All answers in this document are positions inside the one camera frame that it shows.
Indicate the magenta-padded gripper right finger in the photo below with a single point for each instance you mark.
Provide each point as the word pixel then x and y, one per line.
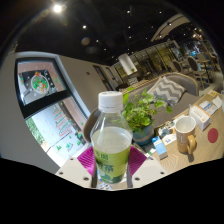
pixel 146 170

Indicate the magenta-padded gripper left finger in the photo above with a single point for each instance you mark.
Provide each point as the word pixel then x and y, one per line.
pixel 75 170

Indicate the green tea drink bottle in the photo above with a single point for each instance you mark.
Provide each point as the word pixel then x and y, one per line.
pixel 111 143

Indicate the small blue white carton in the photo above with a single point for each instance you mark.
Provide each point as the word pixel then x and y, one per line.
pixel 160 147

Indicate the white printed paper sheet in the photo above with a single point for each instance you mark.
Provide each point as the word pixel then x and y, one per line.
pixel 169 138

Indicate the brown ceramic mug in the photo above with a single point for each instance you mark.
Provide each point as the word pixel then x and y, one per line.
pixel 184 136

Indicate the christmas tree window decal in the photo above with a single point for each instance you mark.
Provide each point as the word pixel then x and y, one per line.
pixel 61 120

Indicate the green potted plant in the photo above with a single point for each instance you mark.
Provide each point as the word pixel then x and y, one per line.
pixel 140 115

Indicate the grey curved sofa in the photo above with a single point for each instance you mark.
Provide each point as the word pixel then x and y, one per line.
pixel 180 103

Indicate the flat round red coaster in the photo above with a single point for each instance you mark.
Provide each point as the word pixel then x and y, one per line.
pixel 213 135

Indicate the white orange flat box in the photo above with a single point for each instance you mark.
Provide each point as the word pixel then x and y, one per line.
pixel 200 117

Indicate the grey chevron pillow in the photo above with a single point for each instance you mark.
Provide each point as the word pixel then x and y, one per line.
pixel 166 90

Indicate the blue white card pack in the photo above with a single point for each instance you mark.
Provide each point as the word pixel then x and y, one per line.
pixel 205 105

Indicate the white paper slip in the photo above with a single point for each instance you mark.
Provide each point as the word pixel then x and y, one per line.
pixel 217 102

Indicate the small yellow card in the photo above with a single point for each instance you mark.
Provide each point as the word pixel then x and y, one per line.
pixel 213 93

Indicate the group of round-backed chairs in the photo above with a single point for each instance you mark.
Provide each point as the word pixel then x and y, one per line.
pixel 193 65

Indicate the group of ceiling spotlights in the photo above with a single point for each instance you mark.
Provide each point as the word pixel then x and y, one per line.
pixel 57 8

